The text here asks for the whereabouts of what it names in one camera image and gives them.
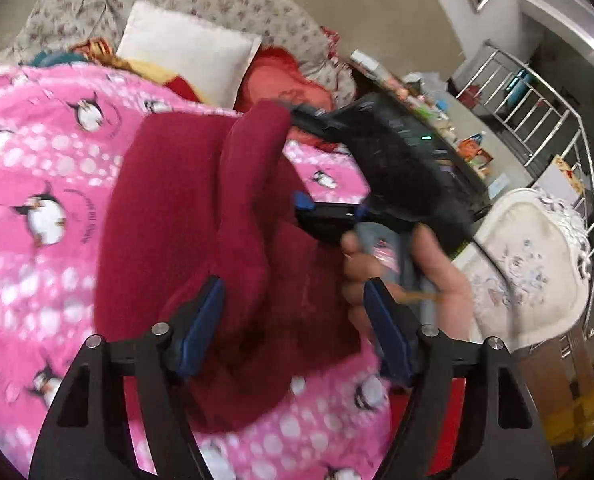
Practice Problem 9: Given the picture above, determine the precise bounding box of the dark red fleece garment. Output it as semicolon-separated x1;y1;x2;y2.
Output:
94;101;361;434

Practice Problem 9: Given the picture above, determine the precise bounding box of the right hand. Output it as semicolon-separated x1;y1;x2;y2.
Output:
341;224;474;344

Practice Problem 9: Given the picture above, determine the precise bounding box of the dark carved wooden cabinet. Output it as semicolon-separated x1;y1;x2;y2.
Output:
350;50;493;180

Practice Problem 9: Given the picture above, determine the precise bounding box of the red embroidered cushion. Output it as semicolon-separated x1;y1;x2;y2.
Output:
234;45;351;154

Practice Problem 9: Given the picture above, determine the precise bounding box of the white square pillow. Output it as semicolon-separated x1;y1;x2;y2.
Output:
117;0;262;108

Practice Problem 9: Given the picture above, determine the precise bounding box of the white ornate chair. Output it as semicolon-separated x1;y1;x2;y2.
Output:
453;188;592;351

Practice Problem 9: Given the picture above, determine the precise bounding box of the yellow red striped cloth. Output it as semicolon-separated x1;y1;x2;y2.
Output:
69;37;212;105

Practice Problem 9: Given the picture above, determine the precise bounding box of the floral grey quilt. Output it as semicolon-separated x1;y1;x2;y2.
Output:
0;0;356;106

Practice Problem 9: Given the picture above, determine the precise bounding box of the pink penguin blanket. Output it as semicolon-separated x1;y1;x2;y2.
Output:
0;63;389;479

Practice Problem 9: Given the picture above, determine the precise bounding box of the teal cloth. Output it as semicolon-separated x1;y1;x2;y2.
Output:
27;51;88;67

